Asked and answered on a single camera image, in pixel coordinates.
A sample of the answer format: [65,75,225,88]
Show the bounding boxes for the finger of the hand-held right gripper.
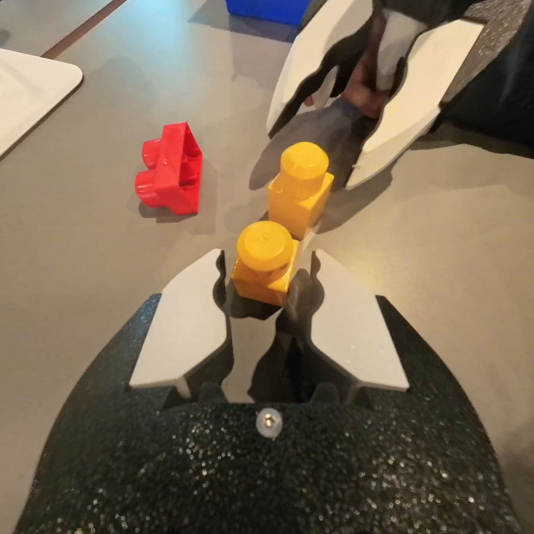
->
[346,19,485,191]
[266,0,376,139]

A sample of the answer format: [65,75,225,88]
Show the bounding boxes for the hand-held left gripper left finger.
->
[128,248,234,399]

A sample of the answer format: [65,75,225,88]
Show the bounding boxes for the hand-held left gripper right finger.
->
[277,249,410,396]

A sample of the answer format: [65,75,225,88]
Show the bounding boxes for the blue plastic bin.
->
[225,0,309,29]

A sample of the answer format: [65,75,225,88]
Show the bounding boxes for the yellow one-stud block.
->
[267,141,335,241]
[230,220,302,310]

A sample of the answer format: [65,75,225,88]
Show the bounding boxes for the red two-stud block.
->
[134,121,204,216]

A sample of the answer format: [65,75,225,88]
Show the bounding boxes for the person's right hand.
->
[342,53,395,120]

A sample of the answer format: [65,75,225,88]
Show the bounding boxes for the acrylic sign stand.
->
[0,48,84,161]

